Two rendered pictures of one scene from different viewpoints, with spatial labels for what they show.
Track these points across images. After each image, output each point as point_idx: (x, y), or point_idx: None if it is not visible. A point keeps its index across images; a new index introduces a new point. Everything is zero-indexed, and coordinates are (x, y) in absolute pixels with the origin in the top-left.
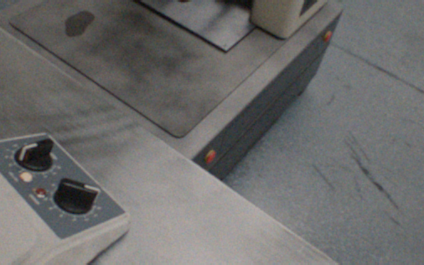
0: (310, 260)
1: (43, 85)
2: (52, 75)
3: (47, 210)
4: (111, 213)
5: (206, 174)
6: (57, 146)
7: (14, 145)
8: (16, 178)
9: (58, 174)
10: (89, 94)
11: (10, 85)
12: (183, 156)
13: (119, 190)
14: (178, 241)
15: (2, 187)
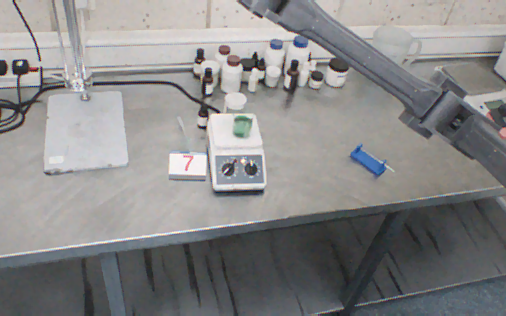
0: (157, 229)
1: (299, 204)
2: (304, 210)
3: (227, 158)
4: (218, 178)
5: (215, 225)
6: (256, 182)
7: (259, 166)
8: (243, 157)
9: (241, 172)
10: (284, 215)
11: (305, 195)
12: (229, 224)
13: (231, 198)
14: (199, 201)
15: (241, 152)
